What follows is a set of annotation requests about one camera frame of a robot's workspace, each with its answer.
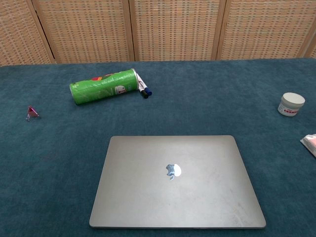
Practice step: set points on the silver laptop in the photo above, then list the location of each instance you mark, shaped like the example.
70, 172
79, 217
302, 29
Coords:
138, 192

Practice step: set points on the woven wooden folding screen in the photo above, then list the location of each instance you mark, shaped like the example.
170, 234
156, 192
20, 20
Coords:
172, 29

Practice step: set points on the white marker blue cap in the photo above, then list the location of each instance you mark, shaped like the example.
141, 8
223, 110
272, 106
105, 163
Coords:
147, 91

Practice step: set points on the white marker black cap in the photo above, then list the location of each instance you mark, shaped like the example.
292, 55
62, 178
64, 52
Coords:
141, 89

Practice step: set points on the blue felt table cover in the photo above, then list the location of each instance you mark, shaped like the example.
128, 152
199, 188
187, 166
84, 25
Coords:
197, 103

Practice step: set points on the green chips can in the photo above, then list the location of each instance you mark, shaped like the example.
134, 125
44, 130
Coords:
98, 91

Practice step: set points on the pink binder clip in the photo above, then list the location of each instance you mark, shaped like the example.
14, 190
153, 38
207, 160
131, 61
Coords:
31, 111

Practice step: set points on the white plastic jar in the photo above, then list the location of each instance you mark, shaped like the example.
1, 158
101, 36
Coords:
291, 103

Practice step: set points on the pink tissue packet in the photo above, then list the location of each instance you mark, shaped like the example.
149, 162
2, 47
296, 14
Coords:
310, 144

